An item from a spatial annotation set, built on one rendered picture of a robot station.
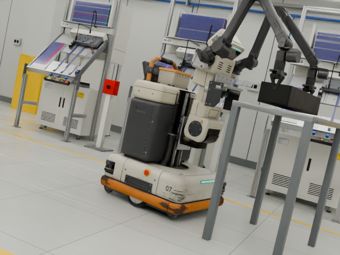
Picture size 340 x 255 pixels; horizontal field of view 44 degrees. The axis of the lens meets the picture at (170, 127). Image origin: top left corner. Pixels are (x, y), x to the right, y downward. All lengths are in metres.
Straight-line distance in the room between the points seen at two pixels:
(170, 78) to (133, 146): 0.53
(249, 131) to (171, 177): 3.43
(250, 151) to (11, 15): 4.96
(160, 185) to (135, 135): 0.39
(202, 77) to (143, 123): 0.49
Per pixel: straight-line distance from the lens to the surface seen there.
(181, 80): 2.94
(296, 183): 2.19
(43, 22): 7.12
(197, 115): 2.71
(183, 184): 2.56
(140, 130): 2.77
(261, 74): 5.94
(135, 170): 2.74
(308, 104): 2.61
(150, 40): 6.60
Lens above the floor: 0.75
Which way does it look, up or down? 4 degrees down
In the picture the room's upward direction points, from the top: 12 degrees clockwise
